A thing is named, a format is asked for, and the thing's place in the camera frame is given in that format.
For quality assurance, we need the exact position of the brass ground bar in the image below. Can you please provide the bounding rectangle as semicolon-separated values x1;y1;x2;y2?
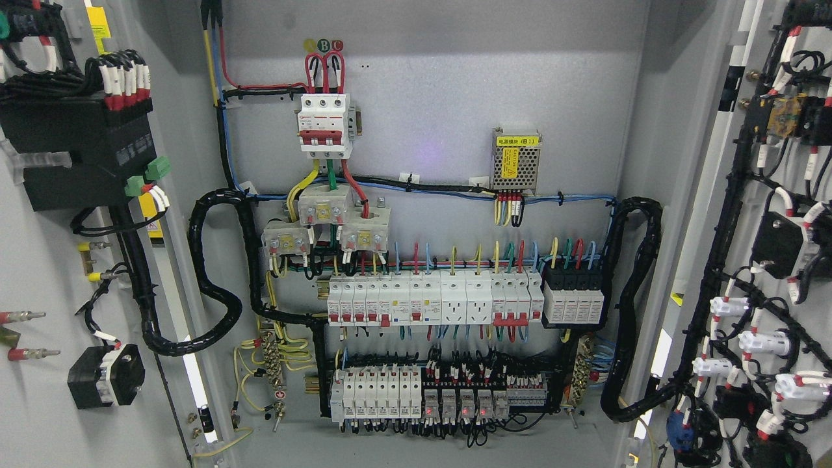
562;333;593;430
259;331;288;433

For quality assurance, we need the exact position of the grey current transformer top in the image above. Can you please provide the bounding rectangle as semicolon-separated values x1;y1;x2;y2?
297;183;356;226

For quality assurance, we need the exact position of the grey current transformer right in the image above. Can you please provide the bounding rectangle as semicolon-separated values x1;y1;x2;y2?
341;207;391;253

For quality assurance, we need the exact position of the white sockets and breakers row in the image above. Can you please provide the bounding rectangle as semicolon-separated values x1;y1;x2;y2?
326;269;544;327

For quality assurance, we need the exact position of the grey current transformer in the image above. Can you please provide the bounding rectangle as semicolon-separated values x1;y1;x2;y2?
261;219;311;257
341;207;391;253
297;183;356;226

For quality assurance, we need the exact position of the grey cabinet door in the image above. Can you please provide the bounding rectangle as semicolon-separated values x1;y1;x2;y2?
601;1;830;467
1;1;225;467

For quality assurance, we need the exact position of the black corrugated cable conduit left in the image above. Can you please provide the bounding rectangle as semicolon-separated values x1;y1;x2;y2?
142;188;326;357

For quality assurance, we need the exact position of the black white surge protector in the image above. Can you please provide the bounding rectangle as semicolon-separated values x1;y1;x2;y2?
541;265;606;331

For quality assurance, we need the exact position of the red white main breaker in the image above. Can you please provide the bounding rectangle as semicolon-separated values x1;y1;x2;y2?
297;93;357;160

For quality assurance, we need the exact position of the perforated metal power supply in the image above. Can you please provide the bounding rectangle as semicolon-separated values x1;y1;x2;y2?
491;127;543;194

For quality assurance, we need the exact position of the grey current transformer left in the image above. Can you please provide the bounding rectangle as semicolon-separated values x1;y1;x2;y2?
261;219;311;257

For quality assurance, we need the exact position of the brass ground bar right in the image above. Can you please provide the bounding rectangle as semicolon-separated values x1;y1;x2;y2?
562;333;593;430

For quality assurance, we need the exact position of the black digital power meter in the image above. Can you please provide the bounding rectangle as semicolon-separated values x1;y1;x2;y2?
1;92;170;211

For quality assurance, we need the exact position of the relay and terminal row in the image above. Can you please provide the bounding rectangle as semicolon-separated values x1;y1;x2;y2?
329;348;565;438

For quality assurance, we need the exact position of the brass ground bar left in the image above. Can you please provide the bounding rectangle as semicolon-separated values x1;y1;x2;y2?
259;331;288;433

